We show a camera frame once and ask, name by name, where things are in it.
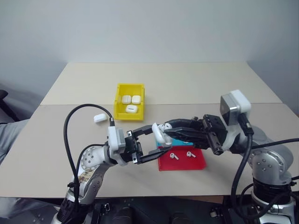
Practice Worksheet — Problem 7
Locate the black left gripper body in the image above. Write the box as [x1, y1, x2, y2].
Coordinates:
[120, 131, 143, 166]

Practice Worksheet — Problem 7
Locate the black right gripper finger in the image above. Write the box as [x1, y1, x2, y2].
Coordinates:
[164, 119, 199, 130]
[163, 127, 211, 150]

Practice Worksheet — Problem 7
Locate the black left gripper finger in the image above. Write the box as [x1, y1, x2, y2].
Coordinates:
[127, 125, 155, 140]
[136, 146, 173, 165]

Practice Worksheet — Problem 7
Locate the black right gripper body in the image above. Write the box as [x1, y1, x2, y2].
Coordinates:
[191, 113, 228, 156]

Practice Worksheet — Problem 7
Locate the yellow plastic bin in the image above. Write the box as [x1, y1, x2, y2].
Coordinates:
[114, 83, 146, 123]

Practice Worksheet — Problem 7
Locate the blue plastic tray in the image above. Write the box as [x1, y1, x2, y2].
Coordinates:
[156, 137, 194, 149]

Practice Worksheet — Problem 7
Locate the red plastic tray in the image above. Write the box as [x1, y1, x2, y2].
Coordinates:
[157, 148, 208, 172]

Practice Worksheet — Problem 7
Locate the dark rounded shape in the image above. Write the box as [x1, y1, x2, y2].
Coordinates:
[112, 205, 136, 224]
[169, 211, 190, 224]

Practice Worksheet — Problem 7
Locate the grey clothed person leg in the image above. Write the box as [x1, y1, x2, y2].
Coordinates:
[0, 119, 30, 166]

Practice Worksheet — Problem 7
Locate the black chair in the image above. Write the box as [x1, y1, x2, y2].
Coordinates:
[0, 90, 21, 122]

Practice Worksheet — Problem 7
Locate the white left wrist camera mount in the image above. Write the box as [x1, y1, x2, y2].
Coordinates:
[106, 127, 128, 166]

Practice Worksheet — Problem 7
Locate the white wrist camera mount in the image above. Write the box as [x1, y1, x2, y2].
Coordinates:
[219, 90, 252, 154]
[106, 127, 128, 166]

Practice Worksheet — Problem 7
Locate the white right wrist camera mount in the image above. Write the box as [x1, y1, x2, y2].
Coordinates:
[219, 90, 252, 154]

